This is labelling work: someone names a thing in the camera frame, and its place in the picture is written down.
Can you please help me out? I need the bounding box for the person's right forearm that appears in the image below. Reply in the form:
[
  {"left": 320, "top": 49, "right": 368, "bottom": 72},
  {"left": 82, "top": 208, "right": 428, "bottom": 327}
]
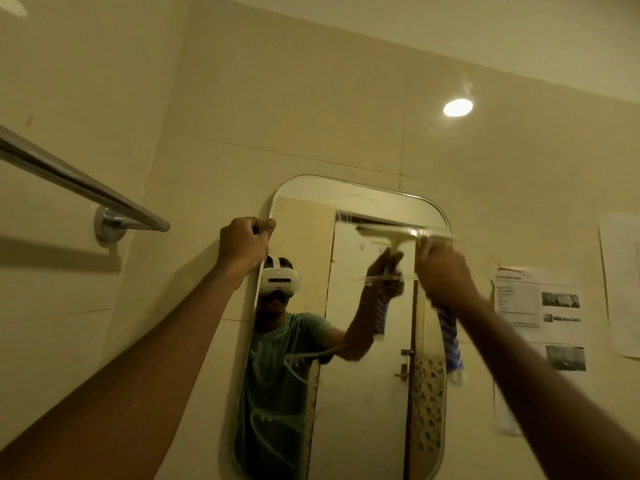
[{"left": 450, "top": 291, "right": 640, "bottom": 480}]

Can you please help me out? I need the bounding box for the plain white paper sheet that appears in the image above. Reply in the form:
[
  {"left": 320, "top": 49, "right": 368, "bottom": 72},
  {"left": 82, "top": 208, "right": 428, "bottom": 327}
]
[{"left": 598, "top": 212, "right": 640, "bottom": 359}]

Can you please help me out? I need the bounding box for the person's right hand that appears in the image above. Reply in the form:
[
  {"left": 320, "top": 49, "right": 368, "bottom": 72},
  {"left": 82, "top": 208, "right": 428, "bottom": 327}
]
[{"left": 414, "top": 236, "right": 478, "bottom": 310}]

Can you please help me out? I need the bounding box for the rounded wall mirror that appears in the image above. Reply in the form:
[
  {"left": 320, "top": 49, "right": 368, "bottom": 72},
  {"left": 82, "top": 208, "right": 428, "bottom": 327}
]
[{"left": 231, "top": 174, "right": 453, "bottom": 480}]

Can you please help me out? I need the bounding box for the white printed paper notice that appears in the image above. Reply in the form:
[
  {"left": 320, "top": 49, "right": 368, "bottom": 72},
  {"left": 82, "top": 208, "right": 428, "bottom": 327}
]
[{"left": 489, "top": 266, "right": 589, "bottom": 438}]

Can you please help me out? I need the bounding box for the white window squeegee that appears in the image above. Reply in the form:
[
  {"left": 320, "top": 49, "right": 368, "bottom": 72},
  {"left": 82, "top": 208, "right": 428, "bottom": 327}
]
[{"left": 355, "top": 223, "right": 455, "bottom": 258}]

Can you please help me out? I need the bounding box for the blue striped cloth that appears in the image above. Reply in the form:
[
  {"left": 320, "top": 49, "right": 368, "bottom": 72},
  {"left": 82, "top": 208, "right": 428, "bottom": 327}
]
[{"left": 436, "top": 306, "right": 466, "bottom": 386}]

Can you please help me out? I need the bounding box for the person's left hand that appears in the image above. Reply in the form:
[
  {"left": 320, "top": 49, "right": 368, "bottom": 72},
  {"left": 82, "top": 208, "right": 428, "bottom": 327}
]
[{"left": 216, "top": 217, "right": 277, "bottom": 283}]

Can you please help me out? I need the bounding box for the chrome towel bar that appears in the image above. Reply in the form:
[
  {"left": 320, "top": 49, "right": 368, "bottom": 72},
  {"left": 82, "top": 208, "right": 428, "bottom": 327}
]
[{"left": 0, "top": 123, "right": 171, "bottom": 244}]

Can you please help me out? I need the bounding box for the person's left forearm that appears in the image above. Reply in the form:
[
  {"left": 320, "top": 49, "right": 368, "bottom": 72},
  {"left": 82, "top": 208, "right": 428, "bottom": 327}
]
[{"left": 0, "top": 262, "right": 251, "bottom": 480}]

